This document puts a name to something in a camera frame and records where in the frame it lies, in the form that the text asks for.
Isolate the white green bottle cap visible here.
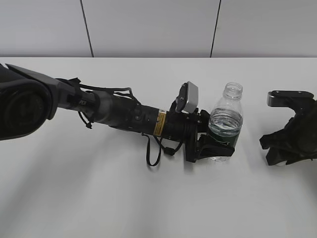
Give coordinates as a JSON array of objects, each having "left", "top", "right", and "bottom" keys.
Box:
[{"left": 276, "top": 161, "right": 286, "bottom": 167}]

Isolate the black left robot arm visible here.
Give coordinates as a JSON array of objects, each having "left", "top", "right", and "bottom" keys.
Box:
[{"left": 0, "top": 64, "right": 234, "bottom": 163}]

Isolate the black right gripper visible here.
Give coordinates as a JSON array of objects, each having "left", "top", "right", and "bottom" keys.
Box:
[{"left": 259, "top": 99, "right": 317, "bottom": 166}]

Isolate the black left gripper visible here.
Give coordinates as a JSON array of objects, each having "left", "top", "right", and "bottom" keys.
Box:
[{"left": 165, "top": 109, "right": 235, "bottom": 163}]

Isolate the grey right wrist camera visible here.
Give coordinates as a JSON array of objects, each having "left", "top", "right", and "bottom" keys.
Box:
[{"left": 267, "top": 90, "right": 314, "bottom": 108}]

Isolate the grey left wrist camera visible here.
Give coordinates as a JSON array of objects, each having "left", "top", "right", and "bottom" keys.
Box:
[{"left": 175, "top": 81, "right": 199, "bottom": 114}]

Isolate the clear water bottle green label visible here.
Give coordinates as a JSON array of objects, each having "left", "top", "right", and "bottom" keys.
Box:
[{"left": 208, "top": 82, "right": 243, "bottom": 148}]

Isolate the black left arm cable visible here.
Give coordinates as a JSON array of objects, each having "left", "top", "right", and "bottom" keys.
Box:
[{"left": 142, "top": 132, "right": 185, "bottom": 166}]

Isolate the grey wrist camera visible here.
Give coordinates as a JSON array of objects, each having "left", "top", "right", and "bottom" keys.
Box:
[
  {"left": 267, "top": 90, "right": 314, "bottom": 108},
  {"left": 175, "top": 81, "right": 199, "bottom": 114}
]

